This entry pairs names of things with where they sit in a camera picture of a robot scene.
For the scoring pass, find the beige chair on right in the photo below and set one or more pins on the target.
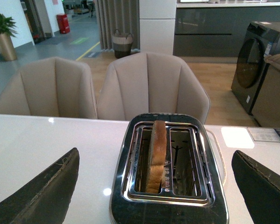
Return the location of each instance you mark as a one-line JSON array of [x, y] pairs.
[[149, 82]]

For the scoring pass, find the beige chair on left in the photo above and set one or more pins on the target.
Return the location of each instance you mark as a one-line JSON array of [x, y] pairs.
[[55, 87]]

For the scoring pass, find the red bin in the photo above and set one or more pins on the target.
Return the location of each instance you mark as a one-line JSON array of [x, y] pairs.
[[63, 24]]

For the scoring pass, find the slice of brown bread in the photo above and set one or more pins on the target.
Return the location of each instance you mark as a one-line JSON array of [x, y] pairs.
[[156, 157]]

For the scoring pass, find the white plug adapter block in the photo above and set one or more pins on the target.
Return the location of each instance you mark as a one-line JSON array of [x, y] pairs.
[[237, 137]]

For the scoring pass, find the beige chair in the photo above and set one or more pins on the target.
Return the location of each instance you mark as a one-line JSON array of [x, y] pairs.
[[55, 87], [149, 82]]

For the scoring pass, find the white pillar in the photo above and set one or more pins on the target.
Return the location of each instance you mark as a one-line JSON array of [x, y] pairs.
[[157, 25]]

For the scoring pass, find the white chrome two-slot toaster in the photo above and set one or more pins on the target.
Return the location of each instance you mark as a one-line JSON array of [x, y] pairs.
[[191, 191]]

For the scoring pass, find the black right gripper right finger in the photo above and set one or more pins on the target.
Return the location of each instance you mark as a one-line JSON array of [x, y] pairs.
[[259, 186]]

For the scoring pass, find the potted plant in gold pot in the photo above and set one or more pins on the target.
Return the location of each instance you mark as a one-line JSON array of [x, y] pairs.
[[7, 30]]

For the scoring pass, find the beige curtain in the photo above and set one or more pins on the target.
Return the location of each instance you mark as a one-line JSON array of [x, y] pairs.
[[123, 15]]

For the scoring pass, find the dark grey washing machine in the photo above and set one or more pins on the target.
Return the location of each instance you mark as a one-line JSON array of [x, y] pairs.
[[261, 39]]

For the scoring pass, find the grey kitchen counter cabinet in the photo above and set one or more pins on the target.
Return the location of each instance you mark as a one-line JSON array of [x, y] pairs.
[[218, 30]]

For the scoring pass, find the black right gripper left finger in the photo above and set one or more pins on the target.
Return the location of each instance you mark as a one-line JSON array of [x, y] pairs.
[[46, 198]]

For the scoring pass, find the label sticker on table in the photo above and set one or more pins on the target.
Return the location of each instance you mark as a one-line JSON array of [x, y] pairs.
[[265, 134]]

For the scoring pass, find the woven laundry basket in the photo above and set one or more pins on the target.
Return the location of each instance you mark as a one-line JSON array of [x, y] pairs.
[[122, 43]]

